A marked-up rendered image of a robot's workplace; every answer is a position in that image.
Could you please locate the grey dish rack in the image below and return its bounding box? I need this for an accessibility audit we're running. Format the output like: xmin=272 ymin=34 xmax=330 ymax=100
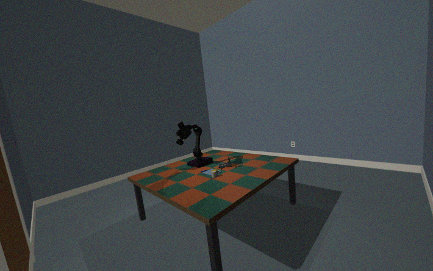
xmin=218 ymin=157 xmax=232 ymax=168

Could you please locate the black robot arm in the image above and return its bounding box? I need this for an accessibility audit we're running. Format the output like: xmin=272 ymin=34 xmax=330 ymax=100
xmin=176 ymin=122 xmax=203 ymax=162

